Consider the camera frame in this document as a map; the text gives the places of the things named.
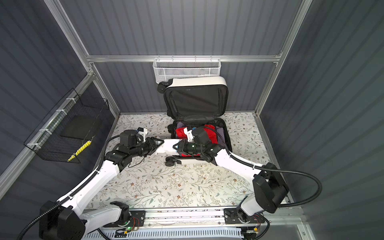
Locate white box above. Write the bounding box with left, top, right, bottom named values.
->
left=155, top=139, right=181, bottom=156

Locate red t-shirt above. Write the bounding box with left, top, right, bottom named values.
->
left=174, top=125, right=222, bottom=158

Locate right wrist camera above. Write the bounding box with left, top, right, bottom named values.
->
left=184, top=127, right=211, bottom=145

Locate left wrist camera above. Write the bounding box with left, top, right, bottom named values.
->
left=120, top=128, right=148, bottom=148

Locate black wire mesh basket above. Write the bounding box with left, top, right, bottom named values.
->
left=24, top=90, right=110, bottom=164

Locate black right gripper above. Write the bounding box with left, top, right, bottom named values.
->
left=173, top=138, right=204, bottom=156

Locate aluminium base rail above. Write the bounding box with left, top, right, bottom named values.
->
left=140, top=206, right=308, bottom=229

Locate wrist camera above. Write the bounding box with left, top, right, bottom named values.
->
left=120, top=128, right=148, bottom=148
left=184, top=127, right=211, bottom=145

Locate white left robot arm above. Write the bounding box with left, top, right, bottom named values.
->
left=17, top=131, right=165, bottom=240

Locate white black suitcase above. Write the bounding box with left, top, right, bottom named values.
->
left=158, top=77, right=232, bottom=151

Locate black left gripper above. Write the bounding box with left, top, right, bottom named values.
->
left=130, top=136, right=164, bottom=159

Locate white perforated cable duct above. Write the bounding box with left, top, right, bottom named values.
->
left=83, top=227, right=243, bottom=240

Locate white wire mesh basket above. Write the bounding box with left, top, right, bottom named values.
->
left=153, top=58, right=222, bottom=84

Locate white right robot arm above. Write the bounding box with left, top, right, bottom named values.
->
left=173, top=140, right=323, bottom=223

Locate yellow black striped tape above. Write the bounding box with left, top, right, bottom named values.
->
left=67, top=141, right=92, bottom=162

